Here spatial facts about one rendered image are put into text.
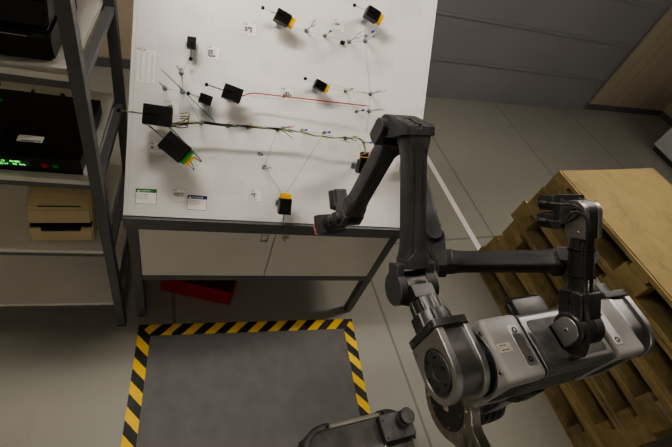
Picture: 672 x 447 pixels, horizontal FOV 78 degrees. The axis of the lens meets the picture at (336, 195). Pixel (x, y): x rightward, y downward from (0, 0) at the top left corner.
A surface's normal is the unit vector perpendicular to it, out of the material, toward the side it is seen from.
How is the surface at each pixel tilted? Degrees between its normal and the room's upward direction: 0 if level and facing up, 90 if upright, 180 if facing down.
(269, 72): 49
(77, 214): 72
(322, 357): 0
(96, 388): 0
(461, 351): 0
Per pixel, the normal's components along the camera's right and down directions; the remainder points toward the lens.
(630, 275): -0.91, 0.04
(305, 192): 0.30, 0.13
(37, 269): 0.28, -0.66
